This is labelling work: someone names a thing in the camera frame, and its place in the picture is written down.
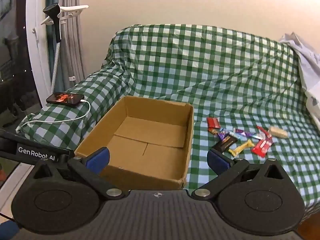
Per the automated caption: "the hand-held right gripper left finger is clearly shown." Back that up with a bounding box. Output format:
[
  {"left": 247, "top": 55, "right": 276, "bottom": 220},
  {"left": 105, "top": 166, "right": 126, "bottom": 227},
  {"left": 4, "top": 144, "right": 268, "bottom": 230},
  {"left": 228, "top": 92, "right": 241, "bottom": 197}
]
[{"left": 31, "top": 147, "right": 126, "bottom": 200}]

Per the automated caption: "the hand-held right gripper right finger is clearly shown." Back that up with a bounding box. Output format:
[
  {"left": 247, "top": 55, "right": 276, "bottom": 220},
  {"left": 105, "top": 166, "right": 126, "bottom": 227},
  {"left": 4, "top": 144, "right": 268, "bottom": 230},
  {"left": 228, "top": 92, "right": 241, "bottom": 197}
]
[{"left": 191, "top": 148, "right": 285, "bottom": 200}]

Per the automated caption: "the pink white-ended snack packet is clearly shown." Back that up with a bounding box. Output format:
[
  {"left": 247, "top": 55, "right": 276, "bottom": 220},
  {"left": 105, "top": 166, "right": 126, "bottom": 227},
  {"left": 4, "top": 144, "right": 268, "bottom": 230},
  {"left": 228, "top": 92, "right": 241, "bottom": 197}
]
[{"left": 232, "top": 128, "right": 251, "bottom": 137}]

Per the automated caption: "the red slim stick packet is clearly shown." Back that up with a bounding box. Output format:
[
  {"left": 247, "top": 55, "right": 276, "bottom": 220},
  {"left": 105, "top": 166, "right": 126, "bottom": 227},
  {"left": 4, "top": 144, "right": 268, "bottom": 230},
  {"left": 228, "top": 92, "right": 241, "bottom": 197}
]
[{"left": 256, "top": 126, "right": 273, "bottom": 139}]

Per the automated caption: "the brown cardboard box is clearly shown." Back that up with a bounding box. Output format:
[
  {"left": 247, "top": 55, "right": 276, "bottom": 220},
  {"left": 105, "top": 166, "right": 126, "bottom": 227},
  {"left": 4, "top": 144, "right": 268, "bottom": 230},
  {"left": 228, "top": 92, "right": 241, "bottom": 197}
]
[{"left": 74, "top": 95, "right": 195, "bottom": 190}]

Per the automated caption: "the black snack packet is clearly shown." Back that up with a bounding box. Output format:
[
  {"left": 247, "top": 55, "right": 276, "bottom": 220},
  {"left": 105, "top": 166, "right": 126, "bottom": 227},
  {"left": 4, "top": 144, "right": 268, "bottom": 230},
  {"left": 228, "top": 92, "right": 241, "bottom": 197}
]
[{"left": 212, "top": 137, "right": 238, "bottom": 153}]

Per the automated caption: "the purple snack packet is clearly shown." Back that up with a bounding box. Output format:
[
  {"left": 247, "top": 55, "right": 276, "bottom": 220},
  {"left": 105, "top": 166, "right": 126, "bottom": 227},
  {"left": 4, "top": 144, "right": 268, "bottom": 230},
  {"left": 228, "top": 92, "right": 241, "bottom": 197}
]
[{"left": 218, "top": 129, "right": 232, "bottom": 142}]

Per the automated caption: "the yellow snack packet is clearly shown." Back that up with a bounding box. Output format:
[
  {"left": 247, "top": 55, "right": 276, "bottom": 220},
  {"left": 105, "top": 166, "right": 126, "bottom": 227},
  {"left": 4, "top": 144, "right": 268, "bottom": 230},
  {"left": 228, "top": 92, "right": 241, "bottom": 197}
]
[{"left": 229, "top": 140, "right": 255, "bottom": 158}]

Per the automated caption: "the red white-print snack packet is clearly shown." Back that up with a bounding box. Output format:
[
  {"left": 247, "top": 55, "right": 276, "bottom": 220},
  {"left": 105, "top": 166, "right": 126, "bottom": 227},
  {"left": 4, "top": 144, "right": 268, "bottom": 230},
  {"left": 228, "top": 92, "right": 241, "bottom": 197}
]
[{"left": 251, "top": 139, "right": 275, "bottom": 158}]

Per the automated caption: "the black smartphone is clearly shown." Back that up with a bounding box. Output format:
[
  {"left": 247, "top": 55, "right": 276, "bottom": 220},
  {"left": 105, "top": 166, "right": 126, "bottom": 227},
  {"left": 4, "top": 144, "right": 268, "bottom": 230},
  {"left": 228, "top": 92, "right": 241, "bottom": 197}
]
[{"left": 46, "top": 93, "right": 85, "bottom": 108}]

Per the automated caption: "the beige rice bar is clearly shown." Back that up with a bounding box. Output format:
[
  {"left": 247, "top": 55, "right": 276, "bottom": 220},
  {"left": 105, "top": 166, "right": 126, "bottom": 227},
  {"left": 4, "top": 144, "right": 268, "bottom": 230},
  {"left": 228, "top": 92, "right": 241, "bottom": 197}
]
[{"left": 268, "top": 127, "right": 289, "bottom": 139}]

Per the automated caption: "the green checked cloth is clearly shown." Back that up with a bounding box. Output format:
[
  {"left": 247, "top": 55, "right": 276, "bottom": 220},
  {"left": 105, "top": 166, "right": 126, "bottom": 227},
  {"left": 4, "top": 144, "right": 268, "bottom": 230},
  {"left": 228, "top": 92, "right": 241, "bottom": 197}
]
[{"left": 16, "top": 24, "right": 320, "bottom": 222}]

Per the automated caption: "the black handheld steamer on stand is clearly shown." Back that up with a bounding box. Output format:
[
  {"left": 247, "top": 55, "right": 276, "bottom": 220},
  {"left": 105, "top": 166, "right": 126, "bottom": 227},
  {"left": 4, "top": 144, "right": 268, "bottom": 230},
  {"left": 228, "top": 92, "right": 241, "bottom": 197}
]
[{"left": 45, "top": 0, "right": 86, "bottom": 87}]

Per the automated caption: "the white printed cloth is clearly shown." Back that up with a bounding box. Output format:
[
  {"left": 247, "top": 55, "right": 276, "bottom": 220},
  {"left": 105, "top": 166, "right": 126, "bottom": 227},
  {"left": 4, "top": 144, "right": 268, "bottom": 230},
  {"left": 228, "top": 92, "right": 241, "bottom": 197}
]
[{"left": 278, "top": 32, "right": 320, "bottom": 129}]

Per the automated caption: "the black garment steamer head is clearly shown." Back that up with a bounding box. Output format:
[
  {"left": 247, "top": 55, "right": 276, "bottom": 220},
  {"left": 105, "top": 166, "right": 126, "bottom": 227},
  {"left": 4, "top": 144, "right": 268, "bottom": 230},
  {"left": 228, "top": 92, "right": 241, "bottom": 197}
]
[{"left": 42, "top": 2, "right": 63, "bottom": 43}]

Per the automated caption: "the white plastic hanger rack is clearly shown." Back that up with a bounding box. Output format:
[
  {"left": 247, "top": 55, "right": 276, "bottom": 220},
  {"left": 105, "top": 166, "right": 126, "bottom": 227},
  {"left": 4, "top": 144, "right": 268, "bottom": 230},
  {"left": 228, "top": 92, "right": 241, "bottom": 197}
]
[{"left": 32, "top": 4, "right": 89, "bottom": 34}]

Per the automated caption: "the white charging cable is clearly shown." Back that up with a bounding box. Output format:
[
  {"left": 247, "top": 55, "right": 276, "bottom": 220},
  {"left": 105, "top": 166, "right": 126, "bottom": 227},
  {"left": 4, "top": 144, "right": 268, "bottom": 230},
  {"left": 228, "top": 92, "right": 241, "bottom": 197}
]
[{"left": 16, "top": 99, "right": 91, "bottom": 133}]

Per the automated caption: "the white braided steamer cord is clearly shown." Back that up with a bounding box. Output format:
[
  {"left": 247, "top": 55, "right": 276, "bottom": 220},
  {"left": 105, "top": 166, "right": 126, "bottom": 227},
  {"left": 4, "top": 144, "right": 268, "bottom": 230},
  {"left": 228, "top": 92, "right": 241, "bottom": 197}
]
[{"left": 50, "top": 41, "right": 62, "bottom": 98}]

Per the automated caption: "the white door frame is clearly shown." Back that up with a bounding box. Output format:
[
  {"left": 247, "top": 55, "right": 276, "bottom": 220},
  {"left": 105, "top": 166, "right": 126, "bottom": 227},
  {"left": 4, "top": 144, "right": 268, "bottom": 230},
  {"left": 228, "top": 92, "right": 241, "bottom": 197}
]
[{"left": 24, "top": 0, "right": 52, "bottom": 108}]

